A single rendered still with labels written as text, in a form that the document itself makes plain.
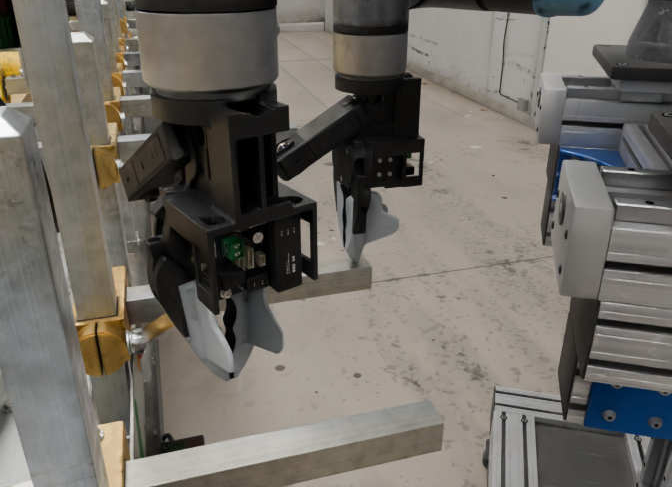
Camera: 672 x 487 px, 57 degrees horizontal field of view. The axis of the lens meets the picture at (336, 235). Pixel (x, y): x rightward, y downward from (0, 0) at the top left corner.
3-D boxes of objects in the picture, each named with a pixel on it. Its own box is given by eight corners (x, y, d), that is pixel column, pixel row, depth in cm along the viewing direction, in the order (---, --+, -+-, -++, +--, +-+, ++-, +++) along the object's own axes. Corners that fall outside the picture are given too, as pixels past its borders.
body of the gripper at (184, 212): (211, 328, 35) (189, 115, 30) (152, 269, 41) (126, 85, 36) (322, 287, 39) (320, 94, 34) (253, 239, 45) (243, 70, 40)
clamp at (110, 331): (131, 303, 72) (125, 264, 70) (131, 372, 61) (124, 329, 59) (80, 310, 71) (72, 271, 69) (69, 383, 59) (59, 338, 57)
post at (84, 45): (144, 355, 96) (92, 30, 76) (144, 369, 93) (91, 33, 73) (120, 359, 95) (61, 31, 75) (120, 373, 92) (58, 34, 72)
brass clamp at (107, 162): (126, 156, 90) (121, 121, 88) (125, 188, 78) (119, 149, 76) (80, 159, 88) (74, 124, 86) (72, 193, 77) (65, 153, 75)
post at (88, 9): (139, 263, 116) (98, -14, 96) (139, 271, 113) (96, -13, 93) (120, 265, 115) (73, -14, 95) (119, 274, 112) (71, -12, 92)
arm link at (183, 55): (114, 6, 34) (244, -2, 39) (126, 89, 36) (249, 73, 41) (168, 18, 29) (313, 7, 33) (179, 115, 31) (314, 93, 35)
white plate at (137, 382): (146, 380, 78) (135, 312, 74) (152, 557, 56) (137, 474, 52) (141, 381, 78) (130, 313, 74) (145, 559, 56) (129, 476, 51)
